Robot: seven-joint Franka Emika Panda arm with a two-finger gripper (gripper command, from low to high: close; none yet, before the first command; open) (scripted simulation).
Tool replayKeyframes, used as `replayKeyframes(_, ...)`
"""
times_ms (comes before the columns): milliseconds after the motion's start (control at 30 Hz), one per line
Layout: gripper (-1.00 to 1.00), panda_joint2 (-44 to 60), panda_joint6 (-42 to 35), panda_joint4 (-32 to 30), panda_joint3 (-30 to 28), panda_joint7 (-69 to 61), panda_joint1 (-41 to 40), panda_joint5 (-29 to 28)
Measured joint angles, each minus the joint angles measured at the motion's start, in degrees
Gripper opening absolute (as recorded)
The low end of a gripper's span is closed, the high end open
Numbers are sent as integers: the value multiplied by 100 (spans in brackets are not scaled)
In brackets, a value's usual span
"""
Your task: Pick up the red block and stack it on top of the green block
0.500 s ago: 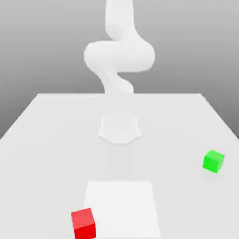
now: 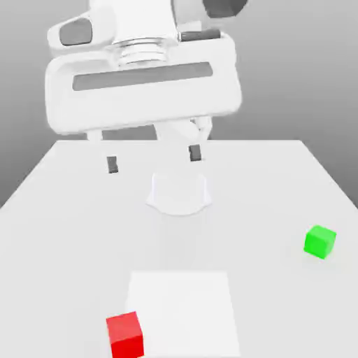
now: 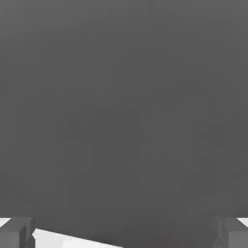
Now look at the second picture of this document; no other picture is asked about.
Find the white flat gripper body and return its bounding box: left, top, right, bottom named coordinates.
left=43, top=33, right=243, bottom=136

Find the small green cube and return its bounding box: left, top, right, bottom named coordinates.
left=303, top=224, right=337, bottom=260

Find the small red cube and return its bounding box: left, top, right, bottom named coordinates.
left=105, top=310, right=145, bottom=358

